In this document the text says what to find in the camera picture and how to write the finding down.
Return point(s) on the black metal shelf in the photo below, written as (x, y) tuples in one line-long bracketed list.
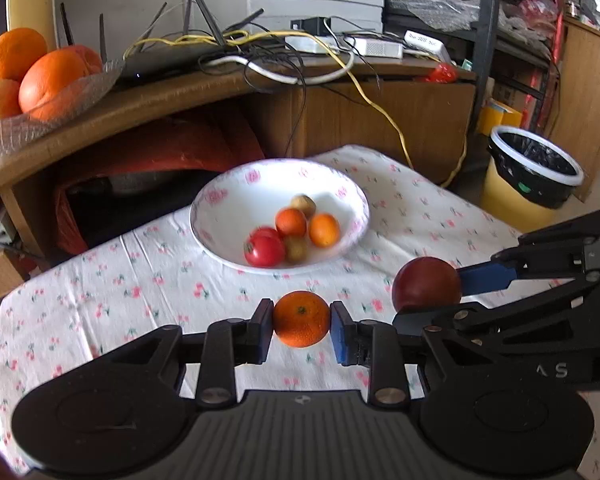
[(482, 35)]

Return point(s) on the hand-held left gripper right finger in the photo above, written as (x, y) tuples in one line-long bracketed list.
[(340, 332)]

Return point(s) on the large orange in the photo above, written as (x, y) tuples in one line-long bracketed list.
[(15, 52), (92, 57), (52, 85)]

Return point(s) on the dark red plum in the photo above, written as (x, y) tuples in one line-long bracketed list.
[(426, 284)]

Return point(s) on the yellow cardboard box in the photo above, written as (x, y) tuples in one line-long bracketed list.
[(500, 117)]

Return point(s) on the yellow trash bin black bag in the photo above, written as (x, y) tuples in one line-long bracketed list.
[(500, 195)]

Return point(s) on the wooden side cabinet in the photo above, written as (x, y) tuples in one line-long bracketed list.
[(590, 100)]

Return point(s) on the red cloth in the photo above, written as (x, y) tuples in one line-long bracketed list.
[(180, 145)]

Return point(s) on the black router with antennas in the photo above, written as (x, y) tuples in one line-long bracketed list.
[(160, 62)]

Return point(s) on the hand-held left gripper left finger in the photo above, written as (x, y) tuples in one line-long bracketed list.
[(262, 330)]

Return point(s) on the black power adapter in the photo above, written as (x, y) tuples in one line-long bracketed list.
[(310, 26)]

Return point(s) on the wooden television cabinet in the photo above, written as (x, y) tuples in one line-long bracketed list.
[(330, 110)]

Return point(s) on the red ornament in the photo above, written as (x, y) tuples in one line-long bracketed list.
[(437, 74)]

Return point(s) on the cherry print tablecloth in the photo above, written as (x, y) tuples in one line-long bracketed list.
[(130, 285)]

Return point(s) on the white power strip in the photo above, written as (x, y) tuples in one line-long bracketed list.
[(380, 49)]

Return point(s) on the orange mandarin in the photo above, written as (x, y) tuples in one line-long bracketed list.
[(324, 230), (291, 222), (301, 319)]

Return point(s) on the white device box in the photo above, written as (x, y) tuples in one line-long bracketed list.
[(425, 42)]

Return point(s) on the bubble wrap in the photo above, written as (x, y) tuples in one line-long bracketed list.
[(430, 10)]

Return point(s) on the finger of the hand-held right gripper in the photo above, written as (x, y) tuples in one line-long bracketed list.
[(485, 279), (530, 315)]

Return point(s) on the white floral rim bowl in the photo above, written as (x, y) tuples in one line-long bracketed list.
[(240, 195)]

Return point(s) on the small brown fruit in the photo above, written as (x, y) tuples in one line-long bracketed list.
[(304, 205), (298, 250)]

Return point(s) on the red tomato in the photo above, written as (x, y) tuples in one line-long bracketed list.
[(266, 232), (264, 254)]

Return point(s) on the yellow red apple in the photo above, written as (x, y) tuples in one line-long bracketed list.
[(0, 102)]

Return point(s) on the glass fruit dish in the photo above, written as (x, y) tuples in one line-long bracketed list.
[(55, 125)]

